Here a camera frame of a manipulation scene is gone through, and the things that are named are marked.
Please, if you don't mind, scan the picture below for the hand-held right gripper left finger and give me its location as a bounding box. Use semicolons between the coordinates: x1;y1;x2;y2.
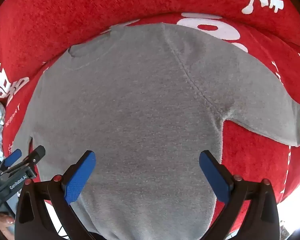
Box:
14;150;98;240

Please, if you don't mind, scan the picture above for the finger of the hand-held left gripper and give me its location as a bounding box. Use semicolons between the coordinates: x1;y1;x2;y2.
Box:
2;145;46;176
1;149;22;168

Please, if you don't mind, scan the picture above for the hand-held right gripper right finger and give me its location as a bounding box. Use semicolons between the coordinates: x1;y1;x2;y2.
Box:
199;150;280;240

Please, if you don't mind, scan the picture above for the grey sweater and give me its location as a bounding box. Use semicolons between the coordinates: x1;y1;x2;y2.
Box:
14;22;300;240

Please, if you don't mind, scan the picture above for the person's left hand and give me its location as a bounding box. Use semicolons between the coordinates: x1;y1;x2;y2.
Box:
0;212;15;230

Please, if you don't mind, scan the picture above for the red printed blanket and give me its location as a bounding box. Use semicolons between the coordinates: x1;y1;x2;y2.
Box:
0;0;300;220

